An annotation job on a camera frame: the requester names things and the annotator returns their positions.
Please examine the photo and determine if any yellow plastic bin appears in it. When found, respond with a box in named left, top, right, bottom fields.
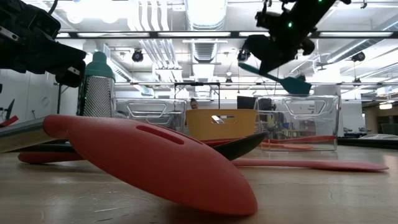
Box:
left=185, top=108, right=259, bottom=141

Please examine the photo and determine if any red slotted spoon steel handle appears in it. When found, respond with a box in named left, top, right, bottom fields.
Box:
left=0, top=114, right=259, bottom=217

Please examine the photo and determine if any red silicone spoon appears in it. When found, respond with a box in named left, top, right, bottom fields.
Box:
left=17, top=138, right=251, bottom=165

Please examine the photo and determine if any red clamp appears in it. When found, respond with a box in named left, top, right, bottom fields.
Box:
left=0, top=114, right=19, bottom=128

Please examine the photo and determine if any clear plastic bin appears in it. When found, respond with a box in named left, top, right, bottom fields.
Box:
left=256, top=94, right=341, bottom=152
left=114, top=98, right=188, bottom=133

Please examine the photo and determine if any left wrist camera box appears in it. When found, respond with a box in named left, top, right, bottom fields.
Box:
left=27, top=9, right=62, bottom=40

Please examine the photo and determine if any black background frame stand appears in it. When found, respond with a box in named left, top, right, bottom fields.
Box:
left=173, top=82, right=222, bottom=110

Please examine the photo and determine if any tan cabinet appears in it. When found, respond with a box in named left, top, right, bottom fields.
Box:
left=363, top=105, right=386, bottom=134

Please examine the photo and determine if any red silicone spatula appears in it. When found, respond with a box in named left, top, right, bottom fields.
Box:
left=264, top=135, right=338, bottom=144

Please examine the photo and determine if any white cabinet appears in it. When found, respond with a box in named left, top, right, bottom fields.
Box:
left=313, top=85, right=343, bottom=138

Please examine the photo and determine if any steel box grater teal handle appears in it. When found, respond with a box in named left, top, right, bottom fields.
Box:
left=76, top=51, right=116, bottom=118

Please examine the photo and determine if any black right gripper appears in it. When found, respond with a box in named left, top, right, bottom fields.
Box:
left=242, top=30, right=315, bottom=75

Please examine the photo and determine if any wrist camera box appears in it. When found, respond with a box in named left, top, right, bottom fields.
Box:
left=255, top=11, right=282, bottom=32
left=27, top=9, right=62, bottom=40

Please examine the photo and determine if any black plastic spoon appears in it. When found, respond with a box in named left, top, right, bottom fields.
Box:
left=12, top=131, right=269, bottom=162

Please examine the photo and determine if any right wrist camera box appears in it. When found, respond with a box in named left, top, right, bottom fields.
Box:
left=255, top=11, right=282, bottom=32

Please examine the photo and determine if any clear plastic bag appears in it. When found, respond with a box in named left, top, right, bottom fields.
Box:
left=363, top=133, right=398, bottom=141

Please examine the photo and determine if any black monitor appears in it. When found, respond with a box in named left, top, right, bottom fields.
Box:
left=236, top=95, right=257, bottom=110

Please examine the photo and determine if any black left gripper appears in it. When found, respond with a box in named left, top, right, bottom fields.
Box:
left=0, top=0, right=87, bottom=88

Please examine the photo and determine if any blue silicone spoon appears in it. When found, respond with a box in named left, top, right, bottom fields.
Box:
left=238, top=62, right=313, bottom=96

